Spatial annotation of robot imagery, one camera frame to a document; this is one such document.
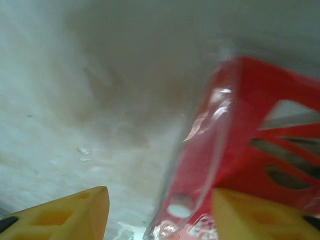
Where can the red plastic-wrapped packet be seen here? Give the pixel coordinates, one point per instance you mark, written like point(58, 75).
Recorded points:
point(250, 100)

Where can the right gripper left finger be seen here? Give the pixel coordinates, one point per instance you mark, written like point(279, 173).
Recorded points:
point(62, 217)

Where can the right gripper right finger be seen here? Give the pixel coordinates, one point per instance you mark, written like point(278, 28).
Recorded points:
point(255, 220)

